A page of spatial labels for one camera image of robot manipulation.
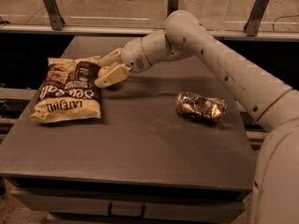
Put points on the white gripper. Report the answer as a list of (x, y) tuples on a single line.
[(133, 56)]

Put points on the orange fruit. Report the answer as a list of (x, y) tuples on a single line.
[(102, 70)]

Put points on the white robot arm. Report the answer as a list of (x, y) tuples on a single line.
[(273, 104)]

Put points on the brown chip bag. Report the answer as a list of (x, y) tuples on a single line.
[(68, 91)]

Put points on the crumpled shiny foil bag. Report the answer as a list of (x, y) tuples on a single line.
[(196, 106)]

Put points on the left metal rail bracket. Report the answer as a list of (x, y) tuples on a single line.
[(56, 20)]

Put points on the metal rail bracket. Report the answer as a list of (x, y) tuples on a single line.
[(172, 5), (56, 20), (252, 26)]

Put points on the middle metal rail bracket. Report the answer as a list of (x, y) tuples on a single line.
[(172, 5)]

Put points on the right metal rail bracket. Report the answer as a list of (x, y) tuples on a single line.
[(252, 26)]

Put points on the grey drawer with handle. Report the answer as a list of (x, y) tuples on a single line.
[(93, 208)]

